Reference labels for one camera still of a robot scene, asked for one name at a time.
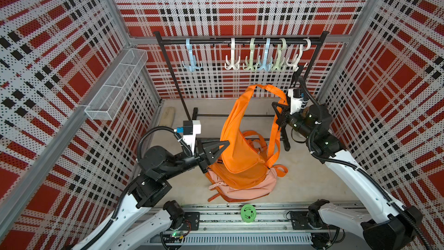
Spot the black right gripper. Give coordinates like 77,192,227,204
271,103,313,142

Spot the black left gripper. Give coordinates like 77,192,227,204
162,138,229,180

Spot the orange sling bag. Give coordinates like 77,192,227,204
210,84,288,189

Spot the pink sling bag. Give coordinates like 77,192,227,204
206,169,278,203

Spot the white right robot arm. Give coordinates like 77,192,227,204
272,76,433,250

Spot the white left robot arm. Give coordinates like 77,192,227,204
67,121,230,250

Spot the white hook far right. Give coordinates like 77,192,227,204
286,38,312,72

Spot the white hook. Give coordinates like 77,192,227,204
286,38,312,72
224,38,240,71

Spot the light green hook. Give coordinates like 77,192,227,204
243,38,257,72

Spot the pale green hook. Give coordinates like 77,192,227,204
271,38,287,72

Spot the light blue hook far left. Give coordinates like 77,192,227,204
182,38,202,72

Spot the beige glasses case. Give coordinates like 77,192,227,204
158,106,176,127

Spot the green round disc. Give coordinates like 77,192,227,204
240,204,257,223

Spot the black metal clothes rack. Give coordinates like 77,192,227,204
153,30,330,152

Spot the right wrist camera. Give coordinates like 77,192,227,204
287,88,309,115

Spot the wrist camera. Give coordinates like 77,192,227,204
175,120,202,149
287,88,309,115

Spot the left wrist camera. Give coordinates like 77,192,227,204
175,120,202,149

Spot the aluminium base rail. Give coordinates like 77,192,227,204
100,201,368,250

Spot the white wire basket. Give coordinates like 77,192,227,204
85,49,148,121

